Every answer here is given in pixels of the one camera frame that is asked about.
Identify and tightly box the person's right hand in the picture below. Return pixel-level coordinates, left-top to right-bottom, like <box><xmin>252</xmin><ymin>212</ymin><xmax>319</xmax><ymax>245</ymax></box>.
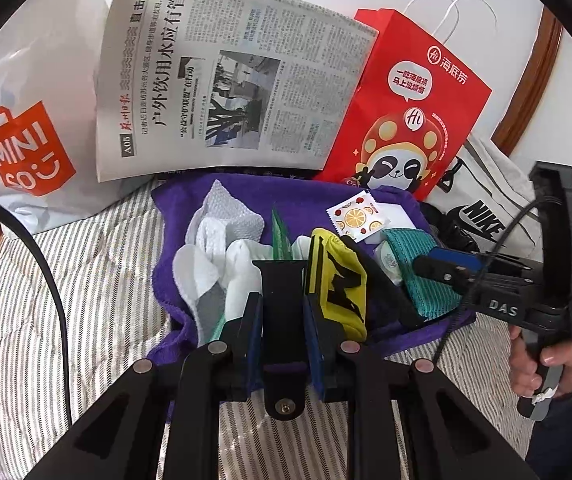
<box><xmin>507</xmin><ymin>325</ymin><xmax>572</xmax><ymax>401</ymax></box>

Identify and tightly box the green sachet packet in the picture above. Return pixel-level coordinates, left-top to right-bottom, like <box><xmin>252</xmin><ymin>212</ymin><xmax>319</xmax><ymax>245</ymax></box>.
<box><xmin>271</xmin><ymin>205</ymin><xmax>312</xmax><ymax>261</ymax></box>

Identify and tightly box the folded newspaper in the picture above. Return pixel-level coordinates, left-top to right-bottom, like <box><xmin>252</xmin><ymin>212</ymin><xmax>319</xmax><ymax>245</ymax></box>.
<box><xmin>95</xmin><ymin>0</ymin><xmax>381</xmax><ymax>183</ymax></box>

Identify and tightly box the brown wooden door frame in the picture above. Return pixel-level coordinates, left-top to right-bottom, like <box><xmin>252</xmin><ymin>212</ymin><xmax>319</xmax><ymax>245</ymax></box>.
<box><xmin>493</xmin><ymin>5</ymin><xmax>565</xmax><ymax>148</ymax></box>

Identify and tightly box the white sock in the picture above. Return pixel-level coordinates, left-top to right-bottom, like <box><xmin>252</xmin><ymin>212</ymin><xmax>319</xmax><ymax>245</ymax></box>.
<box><xmin>172</xmin><ymin>220</ymin><xmax>277</xmax><ymax>346</ymax></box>

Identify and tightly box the purple towel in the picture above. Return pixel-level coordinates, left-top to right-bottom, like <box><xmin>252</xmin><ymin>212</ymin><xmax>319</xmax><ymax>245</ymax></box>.
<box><xmin>146</xmin><ymin>174</ymin><xmax>477</xmax><ymax>426</ymax></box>

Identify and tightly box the person's right forearm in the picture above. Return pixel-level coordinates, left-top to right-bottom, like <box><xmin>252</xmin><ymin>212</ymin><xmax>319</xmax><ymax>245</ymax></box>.
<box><xmin>523</xmin><ymin>365</ymin><xmax>572</xmax><ymax>480</ymax></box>

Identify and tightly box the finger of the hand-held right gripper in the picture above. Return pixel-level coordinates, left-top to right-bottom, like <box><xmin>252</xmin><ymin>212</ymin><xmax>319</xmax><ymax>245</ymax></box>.
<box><xmin>427</xmin><ymin>245</ymin><xmax>488</xmax><ymax>274</ymax></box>
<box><xmin>411</xmin><ymin>254</ymin><xmax>473</xmax><ymax>294</ymax></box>

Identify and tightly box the white plastic shopping bag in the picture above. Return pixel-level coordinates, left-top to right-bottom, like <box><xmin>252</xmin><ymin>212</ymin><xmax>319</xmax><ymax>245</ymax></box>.
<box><xmin>0</xmin><ymin>0</ymin><xmax>162</xmax><ymax>233</ymax></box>

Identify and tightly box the green tissue pack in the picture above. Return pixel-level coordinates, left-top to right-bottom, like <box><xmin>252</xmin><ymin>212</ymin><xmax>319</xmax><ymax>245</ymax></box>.
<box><xmin>373</xmin><ymin>240</ymin><xmax>407</xmax><ymax>286</ymax></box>

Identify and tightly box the white sachet orange print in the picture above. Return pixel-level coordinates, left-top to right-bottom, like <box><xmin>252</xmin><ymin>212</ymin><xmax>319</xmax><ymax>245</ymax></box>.
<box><xmin>326</xmin><ymin>191</ymin><xmax>388</xmax><ymax>238</ymax></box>

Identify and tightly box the yellow black sock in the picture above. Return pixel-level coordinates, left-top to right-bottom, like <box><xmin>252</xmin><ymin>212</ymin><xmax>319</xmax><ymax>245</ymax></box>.
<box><xmin>305</xmin><ymin>227</ymin><xmax>372</xmax><ymax>343</ymax></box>

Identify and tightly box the black strap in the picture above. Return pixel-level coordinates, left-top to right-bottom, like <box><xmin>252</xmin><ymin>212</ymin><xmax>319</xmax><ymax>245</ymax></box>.
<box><xmin>251</xmin><ymin>259</ymin><xmax>311</xmax><ymax>422</ymax></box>

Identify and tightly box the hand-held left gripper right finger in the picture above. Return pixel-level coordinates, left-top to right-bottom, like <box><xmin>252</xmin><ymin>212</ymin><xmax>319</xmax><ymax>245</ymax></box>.
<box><xmin>304</xmin><ymin>294</ymin><xmax>538</xmax><ymax>480</ymax></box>

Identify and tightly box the striped bed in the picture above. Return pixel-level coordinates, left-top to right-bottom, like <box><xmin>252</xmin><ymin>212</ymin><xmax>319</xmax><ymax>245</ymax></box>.
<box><xmin>0</xmin><ymin>180</ymin><xmax>522</xmax><ymax>480</ymax></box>

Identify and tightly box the red paper bag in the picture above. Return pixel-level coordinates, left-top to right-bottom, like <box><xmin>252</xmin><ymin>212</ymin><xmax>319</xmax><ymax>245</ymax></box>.
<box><xmin>311</xmin><ymin>0</ymin><xmax>498</xmax><ymax>203</ymax></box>

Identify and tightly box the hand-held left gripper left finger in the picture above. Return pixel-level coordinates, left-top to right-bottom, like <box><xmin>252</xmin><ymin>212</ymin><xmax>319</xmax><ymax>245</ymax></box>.
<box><xmin>31</xmin><ymin>293</ymin><xmax>264</xmax><ymax>480</ymax></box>

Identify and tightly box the black box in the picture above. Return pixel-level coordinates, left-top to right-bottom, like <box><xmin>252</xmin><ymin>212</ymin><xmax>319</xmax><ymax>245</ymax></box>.
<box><xmin>156</xmin><ymin>167</ymin><xmax>327</xmax><ymax>183</ymax></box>

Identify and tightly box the black cable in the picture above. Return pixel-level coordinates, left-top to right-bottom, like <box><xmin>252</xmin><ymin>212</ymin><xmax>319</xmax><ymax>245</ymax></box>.
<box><xmin>431</xmin><ymin>197</ymin><xmax>562</xmax><ymax>368</ymax></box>
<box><xmin>0</xmin><ymin>192</ymin><xmax>75</xmax><ymax>432</ymax></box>

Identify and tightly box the teal corduroy cloth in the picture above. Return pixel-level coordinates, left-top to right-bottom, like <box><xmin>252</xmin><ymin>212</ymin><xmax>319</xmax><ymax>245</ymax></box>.
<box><xmin>381</xmin><ymin>228</ymin><xmax>474</xmax><ymax>321</ymax></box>

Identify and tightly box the white waist bag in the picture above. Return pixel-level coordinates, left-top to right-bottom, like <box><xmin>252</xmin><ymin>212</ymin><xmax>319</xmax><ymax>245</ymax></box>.
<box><xmin>421</xmin><ymin>132</ymin><xmax>547</xmax><ymax>261</ymax></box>

